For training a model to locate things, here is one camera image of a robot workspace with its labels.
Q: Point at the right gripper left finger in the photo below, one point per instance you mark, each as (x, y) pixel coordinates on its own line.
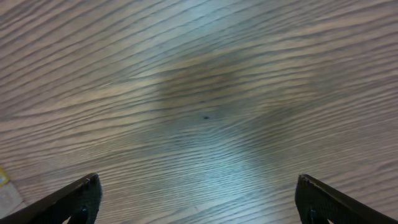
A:
(78, 202)

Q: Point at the white ice cream block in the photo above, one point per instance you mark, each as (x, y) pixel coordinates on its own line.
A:
(11, 200)

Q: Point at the yellow letter K block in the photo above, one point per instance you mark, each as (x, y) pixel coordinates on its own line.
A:
(4, 178)

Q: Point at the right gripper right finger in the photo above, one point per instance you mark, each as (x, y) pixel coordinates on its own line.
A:
(317, 202)

